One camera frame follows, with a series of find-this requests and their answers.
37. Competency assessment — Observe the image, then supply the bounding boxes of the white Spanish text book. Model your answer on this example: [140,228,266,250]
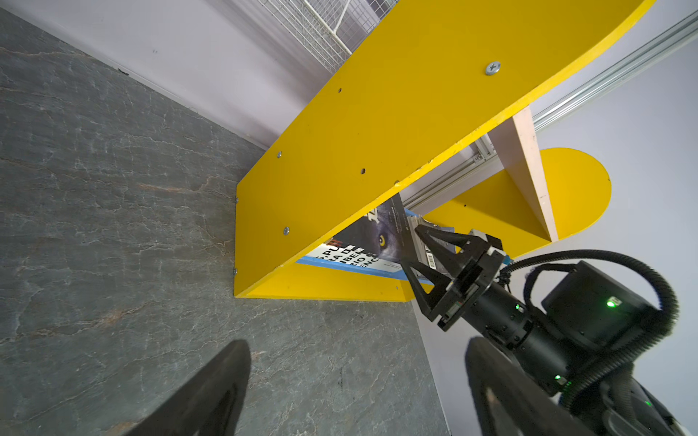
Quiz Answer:
[298,240,380,269]

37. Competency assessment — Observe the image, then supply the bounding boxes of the white wire divider rack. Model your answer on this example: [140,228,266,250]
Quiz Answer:
[260,0,398,74]

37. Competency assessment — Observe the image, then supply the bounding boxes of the yellow pink blue bookshelf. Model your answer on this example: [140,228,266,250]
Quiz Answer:
[234,1,651,303]

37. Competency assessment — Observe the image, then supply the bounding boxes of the black book white characters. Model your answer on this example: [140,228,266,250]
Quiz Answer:
[331,194,416,263]

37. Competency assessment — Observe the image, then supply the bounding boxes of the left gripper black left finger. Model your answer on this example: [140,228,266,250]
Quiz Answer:
[128,340,251,435]

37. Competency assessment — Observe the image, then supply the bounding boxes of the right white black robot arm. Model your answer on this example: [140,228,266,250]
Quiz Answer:
[401,225,685,435]

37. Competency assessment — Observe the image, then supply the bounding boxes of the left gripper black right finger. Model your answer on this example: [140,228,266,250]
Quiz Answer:
[465,337,592,435]

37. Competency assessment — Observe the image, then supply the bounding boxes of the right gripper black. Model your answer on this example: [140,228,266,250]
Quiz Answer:
[400,225,507,332]

